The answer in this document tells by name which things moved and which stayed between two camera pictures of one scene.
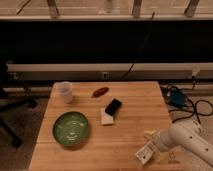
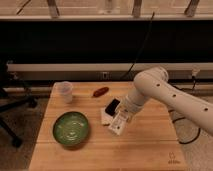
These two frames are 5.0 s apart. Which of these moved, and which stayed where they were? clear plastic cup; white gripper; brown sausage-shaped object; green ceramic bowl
Moved: white gripper
Stayed: green ceramic bowl; brown sausage-shaped object; clear plastic cup
